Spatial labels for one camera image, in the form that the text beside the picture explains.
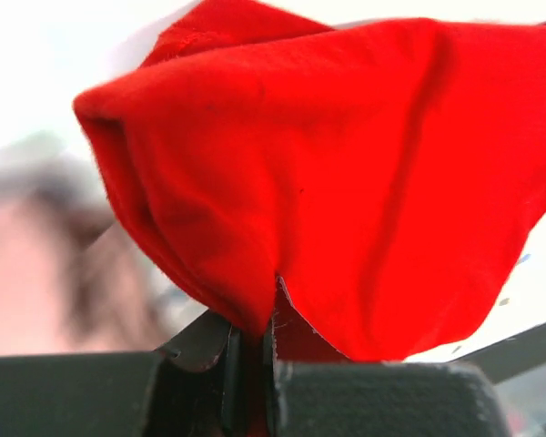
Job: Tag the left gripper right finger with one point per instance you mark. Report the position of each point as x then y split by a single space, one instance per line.
312 390

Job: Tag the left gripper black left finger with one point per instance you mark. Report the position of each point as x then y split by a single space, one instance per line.
188 386

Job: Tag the red t shirt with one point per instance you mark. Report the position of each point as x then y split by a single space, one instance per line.
384 176

